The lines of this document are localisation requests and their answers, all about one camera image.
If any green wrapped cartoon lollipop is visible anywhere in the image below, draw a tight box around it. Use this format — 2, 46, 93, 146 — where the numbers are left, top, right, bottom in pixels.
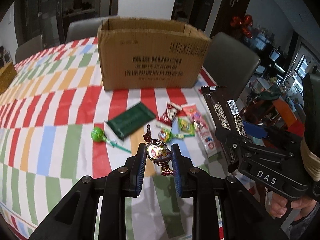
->
156, 122, 184, 142

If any woven yellow box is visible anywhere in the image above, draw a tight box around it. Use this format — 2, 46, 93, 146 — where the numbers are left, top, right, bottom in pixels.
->
0, 61, 17, 94

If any dark green snack packet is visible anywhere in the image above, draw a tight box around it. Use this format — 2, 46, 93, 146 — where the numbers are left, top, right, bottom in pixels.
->
106, 102, 156, 140

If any grey chair behind table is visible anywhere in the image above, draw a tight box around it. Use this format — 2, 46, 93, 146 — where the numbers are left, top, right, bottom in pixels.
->
66, 16, 118, 43

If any person's right hand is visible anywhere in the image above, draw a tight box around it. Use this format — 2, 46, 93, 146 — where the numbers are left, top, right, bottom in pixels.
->
269, 192, 318, 218

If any pink bear lollipop packet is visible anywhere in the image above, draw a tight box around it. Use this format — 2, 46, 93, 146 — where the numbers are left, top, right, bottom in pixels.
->
182, 104, 221, 158

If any gold red candy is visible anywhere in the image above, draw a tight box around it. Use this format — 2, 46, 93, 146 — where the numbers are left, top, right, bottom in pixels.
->
143, 124, 174, 176

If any grey chair far left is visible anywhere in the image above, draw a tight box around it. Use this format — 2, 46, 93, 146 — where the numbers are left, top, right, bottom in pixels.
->
15, 34, 44, 64

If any colourful checkered tablecloth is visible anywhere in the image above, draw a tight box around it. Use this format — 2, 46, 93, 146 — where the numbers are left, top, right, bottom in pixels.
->
1, 37, 215, 239

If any green yellow candy packet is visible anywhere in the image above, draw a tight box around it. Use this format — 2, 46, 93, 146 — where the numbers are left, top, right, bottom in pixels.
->
177, 116, 195, 137

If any red foil balloon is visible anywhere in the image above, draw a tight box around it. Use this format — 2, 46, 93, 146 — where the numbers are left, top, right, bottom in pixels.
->
230, 14, 253, 38

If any grey chair right side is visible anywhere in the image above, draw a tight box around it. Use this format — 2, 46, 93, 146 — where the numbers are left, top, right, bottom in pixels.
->
203, 32, 260, 100

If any black snack bar packet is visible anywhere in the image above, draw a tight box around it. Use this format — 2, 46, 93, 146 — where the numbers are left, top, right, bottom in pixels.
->
201, 86, 246, 137

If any brown cardboard box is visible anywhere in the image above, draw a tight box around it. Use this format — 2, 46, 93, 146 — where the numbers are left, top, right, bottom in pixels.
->
97, 17, 212, 91

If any red white candy packet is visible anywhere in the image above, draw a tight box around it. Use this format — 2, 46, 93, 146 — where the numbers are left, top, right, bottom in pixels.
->
157, 102, 182, 128

